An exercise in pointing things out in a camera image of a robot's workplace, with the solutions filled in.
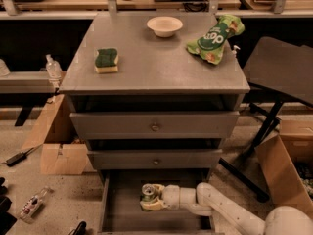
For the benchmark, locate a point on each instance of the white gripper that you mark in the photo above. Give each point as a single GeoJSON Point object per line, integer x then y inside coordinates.
{"type": "Point", "coordinates": [171, 196]}

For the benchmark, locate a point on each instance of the black power adapter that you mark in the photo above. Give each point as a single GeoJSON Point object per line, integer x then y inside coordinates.
{"type": "Point", "coordinates": [15, 159]}

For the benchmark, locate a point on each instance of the grey top drawer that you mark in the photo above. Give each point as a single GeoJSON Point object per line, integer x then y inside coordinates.
{"type": "Point", "coordinates": [151, 125]}

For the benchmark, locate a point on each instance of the right cardboard box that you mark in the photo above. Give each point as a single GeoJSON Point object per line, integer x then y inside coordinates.
{"type": "Point", "coordinates": [277, 157]}

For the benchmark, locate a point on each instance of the grey drawer cabinet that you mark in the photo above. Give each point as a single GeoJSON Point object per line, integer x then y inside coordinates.
{"type": "Point", "coordinates": [154, 75]}

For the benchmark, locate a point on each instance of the plastic bottle on floor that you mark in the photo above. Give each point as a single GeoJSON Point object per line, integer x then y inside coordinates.
{"type": "Point", "coordinates": [34, 203]}

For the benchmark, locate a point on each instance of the clear plastic bottle on shelf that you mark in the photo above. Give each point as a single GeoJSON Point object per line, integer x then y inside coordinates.
{"type": "Point", "coordinates": [53, 67]}

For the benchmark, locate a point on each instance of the grey open bottom drawer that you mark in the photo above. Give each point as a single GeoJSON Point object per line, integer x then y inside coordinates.
{"type": "Point", "coordinates": [122, 214]}

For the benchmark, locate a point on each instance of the white bowl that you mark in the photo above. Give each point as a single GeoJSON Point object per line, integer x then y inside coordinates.
{"type": "Point", "coordinates": [164, 26]}

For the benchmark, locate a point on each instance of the black folding table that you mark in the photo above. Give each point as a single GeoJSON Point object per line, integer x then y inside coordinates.
{"type": "Point", "coordinates": [285, 70]}

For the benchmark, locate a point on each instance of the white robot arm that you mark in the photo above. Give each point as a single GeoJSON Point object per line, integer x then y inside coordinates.
{"type": "Point", "coordinates": [205, 198]}

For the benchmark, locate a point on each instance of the grey middle drawer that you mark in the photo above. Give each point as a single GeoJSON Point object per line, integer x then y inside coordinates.
{"type": "Point", "coordinates": [154, 159]}

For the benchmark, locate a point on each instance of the left cardboard box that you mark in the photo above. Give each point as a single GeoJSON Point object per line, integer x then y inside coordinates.
{"type": "Point", "coordinates": [62, 151]}

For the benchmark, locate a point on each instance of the cardboard box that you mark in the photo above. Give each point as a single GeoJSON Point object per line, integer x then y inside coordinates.
{"type": "Point", "coordinates": [62, 151]}
{"type": "Point", "coordinates": [277, 157]}

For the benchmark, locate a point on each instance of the green soda can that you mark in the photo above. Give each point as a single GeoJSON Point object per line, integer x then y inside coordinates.
{"type": "Point", "coordinates": [148, 192]}

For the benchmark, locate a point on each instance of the green yellow sponge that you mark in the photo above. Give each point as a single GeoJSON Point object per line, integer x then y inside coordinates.
{"type": "Point", "coordinates": [106, 60]}

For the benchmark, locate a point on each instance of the green chip bag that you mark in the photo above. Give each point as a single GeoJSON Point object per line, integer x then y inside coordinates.
{"type": "Point", "coordinates": [210, 47]}

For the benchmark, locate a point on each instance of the small white pump bottle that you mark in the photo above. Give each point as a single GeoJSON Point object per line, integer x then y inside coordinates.
{"type": "Point", "coordinates": [236, 49]}

